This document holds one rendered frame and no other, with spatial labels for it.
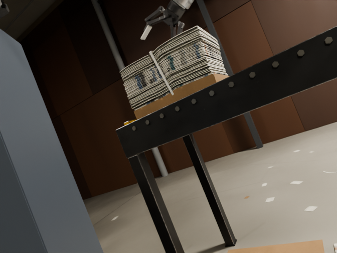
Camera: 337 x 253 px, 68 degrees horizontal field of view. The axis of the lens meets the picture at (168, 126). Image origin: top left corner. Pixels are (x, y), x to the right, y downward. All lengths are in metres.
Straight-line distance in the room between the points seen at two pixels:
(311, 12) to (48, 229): 3.87
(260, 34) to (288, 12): 0.43
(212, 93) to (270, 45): 3.20
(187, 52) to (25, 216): 0.76
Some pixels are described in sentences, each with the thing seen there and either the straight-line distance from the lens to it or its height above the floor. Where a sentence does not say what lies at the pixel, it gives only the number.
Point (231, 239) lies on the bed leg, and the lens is 1.55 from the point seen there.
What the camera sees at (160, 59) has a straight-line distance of 1.01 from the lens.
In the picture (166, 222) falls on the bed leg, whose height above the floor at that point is 0.40.
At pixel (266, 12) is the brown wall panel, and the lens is 4.04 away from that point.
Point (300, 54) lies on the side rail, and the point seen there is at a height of 0.77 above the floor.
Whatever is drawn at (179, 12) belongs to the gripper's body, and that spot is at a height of 1.15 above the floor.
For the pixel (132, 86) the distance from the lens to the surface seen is 1.07.
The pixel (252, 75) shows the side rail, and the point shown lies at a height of 0.77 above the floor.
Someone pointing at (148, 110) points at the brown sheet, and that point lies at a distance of 1.03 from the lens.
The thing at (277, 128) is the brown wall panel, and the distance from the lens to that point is 3.98.
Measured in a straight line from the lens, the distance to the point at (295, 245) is 1.42.
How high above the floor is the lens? 0.71
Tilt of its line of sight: 1 degrees up
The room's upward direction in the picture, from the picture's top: 22 degrees counter-clockwise
